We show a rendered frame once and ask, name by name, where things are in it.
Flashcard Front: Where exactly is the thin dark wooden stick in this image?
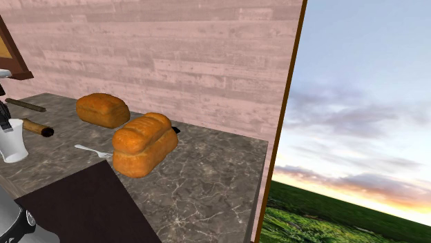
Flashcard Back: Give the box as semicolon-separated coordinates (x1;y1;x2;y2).
4;97;47;113

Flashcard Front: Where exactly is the white cup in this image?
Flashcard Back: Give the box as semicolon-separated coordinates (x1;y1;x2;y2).
0;117;30;164

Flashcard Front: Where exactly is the brown wooden rolling pin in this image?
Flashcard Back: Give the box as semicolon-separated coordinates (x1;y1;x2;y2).
21;117;55;138

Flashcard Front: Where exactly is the white plastic fork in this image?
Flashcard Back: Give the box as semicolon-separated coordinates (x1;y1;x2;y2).
74;144;114;159

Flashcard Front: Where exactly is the small orange bread loaf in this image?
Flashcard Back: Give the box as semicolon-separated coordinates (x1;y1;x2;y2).
75;93;131;130

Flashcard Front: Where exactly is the large orange bread loaf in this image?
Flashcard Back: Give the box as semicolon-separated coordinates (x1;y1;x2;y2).
111;112;180;179

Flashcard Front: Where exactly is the brown framed wall picture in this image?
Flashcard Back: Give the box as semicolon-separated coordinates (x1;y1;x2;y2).
0;14;35;81

